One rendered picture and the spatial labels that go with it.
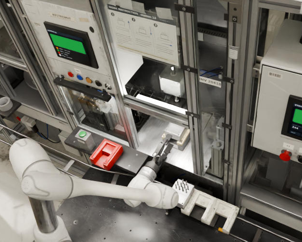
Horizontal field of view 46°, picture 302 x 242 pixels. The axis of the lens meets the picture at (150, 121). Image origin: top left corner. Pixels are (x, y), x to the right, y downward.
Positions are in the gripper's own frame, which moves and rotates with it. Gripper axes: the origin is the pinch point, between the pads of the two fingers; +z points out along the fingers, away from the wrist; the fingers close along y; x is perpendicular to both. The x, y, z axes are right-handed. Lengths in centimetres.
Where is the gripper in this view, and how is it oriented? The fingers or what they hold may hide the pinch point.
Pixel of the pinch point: (168, 142)
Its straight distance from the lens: 200.6
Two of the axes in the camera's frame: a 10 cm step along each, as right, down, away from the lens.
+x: -8.5, -3.2, 4.1
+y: -1.3, -6.4, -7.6
